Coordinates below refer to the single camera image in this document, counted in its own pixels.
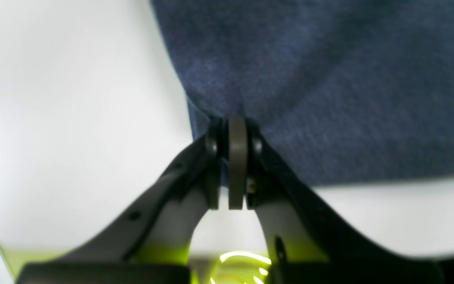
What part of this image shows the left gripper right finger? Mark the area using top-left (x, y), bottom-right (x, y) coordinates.
top-left (229, 118), bottom-right (445, 284)

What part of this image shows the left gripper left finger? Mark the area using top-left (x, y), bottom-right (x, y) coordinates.
top-left (17, 119), bottom-right (225, 284)

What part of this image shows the dark navy T-shirt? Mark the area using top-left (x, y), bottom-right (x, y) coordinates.
top-left (153, 0), bottom-right (454, 185)

